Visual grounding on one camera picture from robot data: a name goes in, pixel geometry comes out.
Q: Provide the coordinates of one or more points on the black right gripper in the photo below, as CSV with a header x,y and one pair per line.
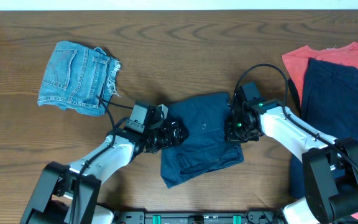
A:
x,y
231,135

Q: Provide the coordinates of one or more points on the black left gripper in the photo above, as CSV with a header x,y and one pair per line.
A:
x,y
176,134

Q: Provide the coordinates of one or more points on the dark blue shorts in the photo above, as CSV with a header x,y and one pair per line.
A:
x,y
205,149

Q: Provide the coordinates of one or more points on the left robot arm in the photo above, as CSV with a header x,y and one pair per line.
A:
x,y
69,193

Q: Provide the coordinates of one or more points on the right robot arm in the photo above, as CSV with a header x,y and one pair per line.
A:
x,y
330,165

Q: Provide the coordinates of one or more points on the dark navy garment pile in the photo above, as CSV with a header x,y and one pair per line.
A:
x,y
330,99

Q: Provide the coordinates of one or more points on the light blue denim shorts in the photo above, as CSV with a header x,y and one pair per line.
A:
x,y
76,77

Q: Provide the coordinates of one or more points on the red t-shirt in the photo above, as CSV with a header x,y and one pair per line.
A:
x,y
296,61

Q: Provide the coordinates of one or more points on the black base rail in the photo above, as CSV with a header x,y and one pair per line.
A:
x,y
248,217

